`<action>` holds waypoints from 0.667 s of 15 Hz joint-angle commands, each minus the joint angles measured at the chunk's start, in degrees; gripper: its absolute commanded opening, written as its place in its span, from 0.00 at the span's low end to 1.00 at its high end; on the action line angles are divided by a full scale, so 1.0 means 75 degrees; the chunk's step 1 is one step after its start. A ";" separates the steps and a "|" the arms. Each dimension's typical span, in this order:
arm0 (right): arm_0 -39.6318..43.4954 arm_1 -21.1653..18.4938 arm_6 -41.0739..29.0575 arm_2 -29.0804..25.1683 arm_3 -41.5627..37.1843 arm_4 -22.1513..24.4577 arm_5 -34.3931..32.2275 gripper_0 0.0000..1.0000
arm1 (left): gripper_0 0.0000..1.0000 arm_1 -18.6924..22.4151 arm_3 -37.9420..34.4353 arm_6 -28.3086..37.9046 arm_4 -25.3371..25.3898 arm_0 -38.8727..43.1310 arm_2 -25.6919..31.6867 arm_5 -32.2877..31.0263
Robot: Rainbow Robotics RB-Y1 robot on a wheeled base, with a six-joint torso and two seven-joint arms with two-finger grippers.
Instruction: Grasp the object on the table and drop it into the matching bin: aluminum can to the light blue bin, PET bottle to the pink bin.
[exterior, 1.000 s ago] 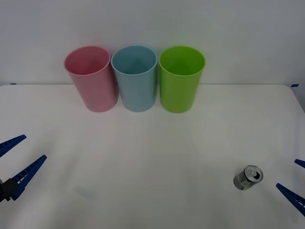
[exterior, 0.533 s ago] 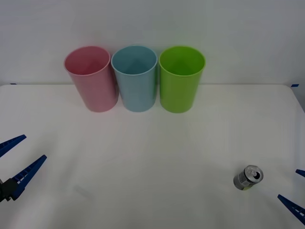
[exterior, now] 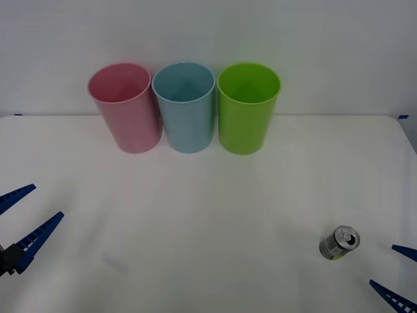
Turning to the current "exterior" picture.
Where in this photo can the black and silver drink can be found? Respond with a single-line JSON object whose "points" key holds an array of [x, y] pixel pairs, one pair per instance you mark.
{"points": [[335, 246]]}

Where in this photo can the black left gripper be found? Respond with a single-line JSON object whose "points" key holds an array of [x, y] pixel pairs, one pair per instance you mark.
{"points": [[2, 261]]}

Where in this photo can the green plastic bin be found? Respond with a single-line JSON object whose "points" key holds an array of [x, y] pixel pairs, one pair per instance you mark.
{"points": [[244, 127]]}

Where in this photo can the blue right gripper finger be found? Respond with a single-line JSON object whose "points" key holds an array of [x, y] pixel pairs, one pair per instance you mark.
{"points": [[405, 251], [394, 296]]}

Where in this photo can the pale blue plastic bin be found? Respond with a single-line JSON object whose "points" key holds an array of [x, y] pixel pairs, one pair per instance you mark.
{"points": [[189, 127]]}

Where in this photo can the pink plastic bin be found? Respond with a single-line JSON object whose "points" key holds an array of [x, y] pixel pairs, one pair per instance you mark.
{"points": [[130, 127]]}

